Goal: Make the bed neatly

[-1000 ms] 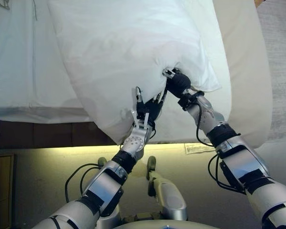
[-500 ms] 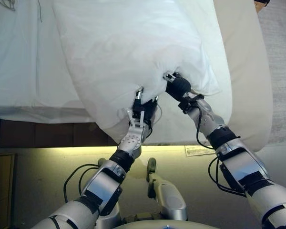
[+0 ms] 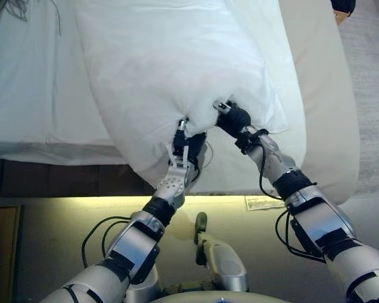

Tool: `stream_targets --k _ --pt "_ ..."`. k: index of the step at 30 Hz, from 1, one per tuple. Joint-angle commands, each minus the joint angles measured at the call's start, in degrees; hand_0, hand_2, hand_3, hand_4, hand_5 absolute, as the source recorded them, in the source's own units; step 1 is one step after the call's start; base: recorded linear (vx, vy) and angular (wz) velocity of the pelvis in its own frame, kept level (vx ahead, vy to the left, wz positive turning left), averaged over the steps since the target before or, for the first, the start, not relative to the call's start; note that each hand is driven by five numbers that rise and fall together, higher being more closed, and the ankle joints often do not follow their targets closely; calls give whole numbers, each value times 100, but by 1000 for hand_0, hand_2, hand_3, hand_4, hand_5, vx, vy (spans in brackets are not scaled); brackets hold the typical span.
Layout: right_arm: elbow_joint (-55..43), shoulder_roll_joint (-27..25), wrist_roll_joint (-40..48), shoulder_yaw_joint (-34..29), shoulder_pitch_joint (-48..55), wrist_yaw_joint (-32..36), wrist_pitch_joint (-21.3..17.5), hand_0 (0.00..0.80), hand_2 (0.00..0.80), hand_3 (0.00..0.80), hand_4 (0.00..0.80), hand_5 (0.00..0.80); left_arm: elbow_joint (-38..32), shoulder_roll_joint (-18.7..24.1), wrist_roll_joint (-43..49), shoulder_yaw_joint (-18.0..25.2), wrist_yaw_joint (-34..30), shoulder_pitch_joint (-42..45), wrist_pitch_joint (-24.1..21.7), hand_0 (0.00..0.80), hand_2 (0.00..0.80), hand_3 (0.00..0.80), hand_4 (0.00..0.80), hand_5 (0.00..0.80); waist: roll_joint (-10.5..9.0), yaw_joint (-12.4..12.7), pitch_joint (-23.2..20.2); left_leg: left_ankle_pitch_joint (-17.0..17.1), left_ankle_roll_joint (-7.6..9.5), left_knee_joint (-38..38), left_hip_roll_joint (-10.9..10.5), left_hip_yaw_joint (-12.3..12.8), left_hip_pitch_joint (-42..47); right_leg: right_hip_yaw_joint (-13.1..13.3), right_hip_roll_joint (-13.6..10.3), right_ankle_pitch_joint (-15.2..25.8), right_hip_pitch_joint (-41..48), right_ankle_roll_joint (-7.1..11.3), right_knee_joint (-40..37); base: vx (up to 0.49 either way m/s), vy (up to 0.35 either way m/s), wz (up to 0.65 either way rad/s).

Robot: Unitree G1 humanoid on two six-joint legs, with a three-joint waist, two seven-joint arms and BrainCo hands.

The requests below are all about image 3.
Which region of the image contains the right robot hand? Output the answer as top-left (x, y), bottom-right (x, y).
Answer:
top-left (213, 100), bottom-right (252, 138)

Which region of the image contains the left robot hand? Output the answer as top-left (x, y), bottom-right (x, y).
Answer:
top-left (169, 116), bottom-right (208, 168)

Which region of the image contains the white duvet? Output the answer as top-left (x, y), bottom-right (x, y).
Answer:
top-left (74, 0), bottom-right (293, 195)

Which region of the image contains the white fitted bed sheet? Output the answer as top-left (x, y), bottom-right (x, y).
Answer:
top-left (0, 0), bottom-right (127, 167)

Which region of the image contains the dark right robot foot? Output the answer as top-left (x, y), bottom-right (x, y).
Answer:
top-left (194, 211), bottom-right (208, 236)

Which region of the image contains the beige bedspread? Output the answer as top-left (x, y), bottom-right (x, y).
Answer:
top-left (277, 0), bottom-right (361, 206)

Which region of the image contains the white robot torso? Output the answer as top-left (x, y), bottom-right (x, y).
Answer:
top-left (123, 277), bottom-right (272, 303)

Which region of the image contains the black bag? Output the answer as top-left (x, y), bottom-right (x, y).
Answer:
top-left (330, 0), bottom-right (356, 15)

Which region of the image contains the wooden nightstand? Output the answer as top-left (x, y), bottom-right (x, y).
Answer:
top-left (0, 204), bottom-right (23, 303)

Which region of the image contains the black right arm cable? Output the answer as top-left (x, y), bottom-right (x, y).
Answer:
top-left (258, 128), bottom-right (325, 261)

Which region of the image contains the brown upholstered bed frame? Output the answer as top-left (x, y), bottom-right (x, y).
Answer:
top-left (0, 157), bottom-right (159, 198)

